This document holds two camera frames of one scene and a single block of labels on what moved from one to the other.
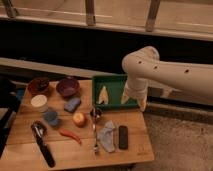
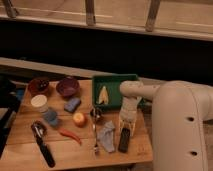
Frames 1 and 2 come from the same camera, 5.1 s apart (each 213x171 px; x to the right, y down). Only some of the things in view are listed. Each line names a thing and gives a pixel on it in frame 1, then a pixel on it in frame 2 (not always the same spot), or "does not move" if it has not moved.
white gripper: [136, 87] -> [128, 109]
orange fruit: [79, 119] does not move
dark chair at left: [11, 97] does not move
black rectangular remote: [123, 137] does not move
